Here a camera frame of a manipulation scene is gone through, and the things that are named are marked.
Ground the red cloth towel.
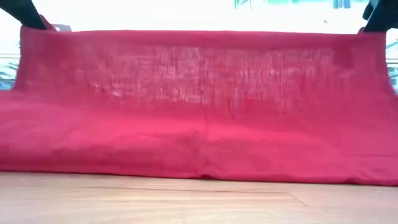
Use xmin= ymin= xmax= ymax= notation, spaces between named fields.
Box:
xmin=0 ymin=14 xmax=398 ymax=187

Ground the long ceiling light strip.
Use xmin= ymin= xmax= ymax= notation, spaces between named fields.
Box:
xmin=0 ymin=53 xmax=398 ymax=65

